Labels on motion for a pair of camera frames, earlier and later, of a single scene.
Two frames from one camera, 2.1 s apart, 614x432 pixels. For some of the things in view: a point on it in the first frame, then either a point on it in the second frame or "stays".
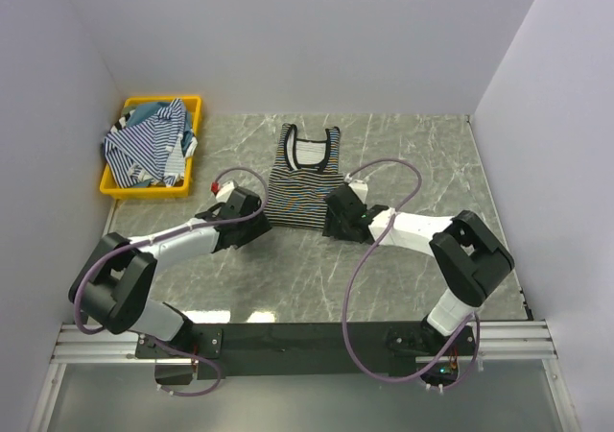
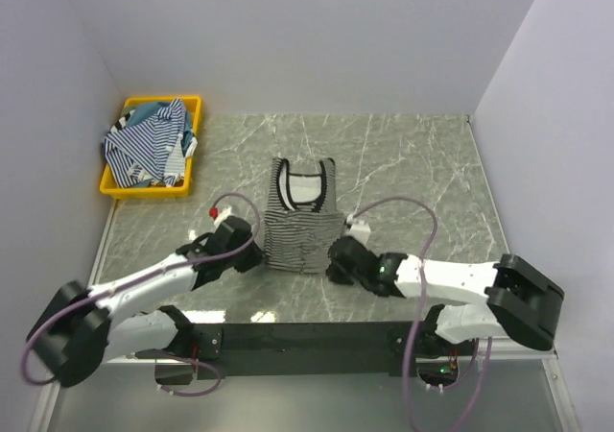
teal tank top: x=140 y=112 stays
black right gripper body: x=337 y=227 to x=337 y=275
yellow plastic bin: x=110 y=188 stays
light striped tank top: x=177 y=158 stays
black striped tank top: x=302 y=176 to x=304 y=218
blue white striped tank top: x=141 y=152 stays
